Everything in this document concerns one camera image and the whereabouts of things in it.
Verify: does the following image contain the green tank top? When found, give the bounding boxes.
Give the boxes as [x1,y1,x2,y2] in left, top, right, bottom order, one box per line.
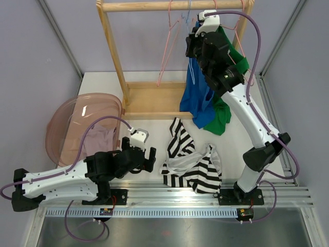
[203,26,249,135]

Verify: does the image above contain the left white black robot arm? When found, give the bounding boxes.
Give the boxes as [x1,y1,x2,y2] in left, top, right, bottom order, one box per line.
[10,137,156,212]

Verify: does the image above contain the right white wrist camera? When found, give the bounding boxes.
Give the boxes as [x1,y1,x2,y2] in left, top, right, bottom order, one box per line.
[194,9,220,37]

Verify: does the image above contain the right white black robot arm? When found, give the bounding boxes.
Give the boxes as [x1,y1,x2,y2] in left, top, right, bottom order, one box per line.
[186,27,291,204]

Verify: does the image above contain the pink translucent plastic basket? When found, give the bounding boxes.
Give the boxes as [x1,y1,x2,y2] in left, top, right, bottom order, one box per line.
[45,93,122,167]

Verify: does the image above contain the aluminium mounting rail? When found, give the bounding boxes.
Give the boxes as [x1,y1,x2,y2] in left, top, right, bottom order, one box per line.
[40,183,314,208]

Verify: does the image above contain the black white striped tank top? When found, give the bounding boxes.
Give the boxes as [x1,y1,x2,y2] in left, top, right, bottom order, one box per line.
[159,118,222,194]

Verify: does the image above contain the blue tank top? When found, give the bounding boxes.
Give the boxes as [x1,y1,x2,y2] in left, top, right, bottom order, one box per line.
[179,22,216,130]

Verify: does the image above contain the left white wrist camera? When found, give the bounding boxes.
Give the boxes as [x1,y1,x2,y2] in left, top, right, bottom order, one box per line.
[129,127,149,151]

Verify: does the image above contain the white slotted cable duct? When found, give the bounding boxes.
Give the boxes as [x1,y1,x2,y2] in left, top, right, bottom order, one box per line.
[46,207,237,218]

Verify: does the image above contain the wooden clothes rack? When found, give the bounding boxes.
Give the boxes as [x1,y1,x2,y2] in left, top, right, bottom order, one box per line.
[96,1,256,120]

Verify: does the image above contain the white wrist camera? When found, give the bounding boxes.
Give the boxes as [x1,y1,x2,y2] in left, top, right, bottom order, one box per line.
[194,9,220,37]
[129,127,149,151]

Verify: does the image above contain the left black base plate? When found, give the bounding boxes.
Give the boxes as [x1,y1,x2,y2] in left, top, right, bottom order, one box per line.
[107,189,128,206]

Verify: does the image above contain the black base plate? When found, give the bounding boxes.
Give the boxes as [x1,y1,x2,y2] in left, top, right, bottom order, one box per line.
[107,189,128,206]
[213,188,264,206]

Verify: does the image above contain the light blue wire hanger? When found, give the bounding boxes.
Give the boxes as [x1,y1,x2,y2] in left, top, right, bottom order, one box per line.
[181,0,194,34]

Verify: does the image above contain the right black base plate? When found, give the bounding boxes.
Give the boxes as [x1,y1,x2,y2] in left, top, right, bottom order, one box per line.
[213,188,264,206]

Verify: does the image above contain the pink tank top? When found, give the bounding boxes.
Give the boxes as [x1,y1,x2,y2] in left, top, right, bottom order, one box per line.
[80,124,116,159]

